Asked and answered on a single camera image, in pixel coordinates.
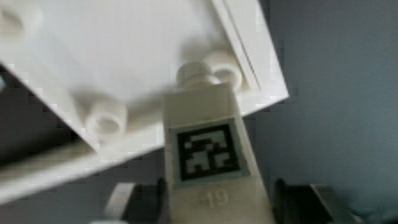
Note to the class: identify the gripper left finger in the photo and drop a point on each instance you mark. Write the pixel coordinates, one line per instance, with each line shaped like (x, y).
(136, 202)

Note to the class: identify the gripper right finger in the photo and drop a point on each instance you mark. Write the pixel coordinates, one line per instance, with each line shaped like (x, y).
(308, 205)

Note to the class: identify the white square tabletop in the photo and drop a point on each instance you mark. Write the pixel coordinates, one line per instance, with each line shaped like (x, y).
(95, 50)

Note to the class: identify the white U-shaped fence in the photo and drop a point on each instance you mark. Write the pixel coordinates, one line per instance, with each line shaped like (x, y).
(74, 162)

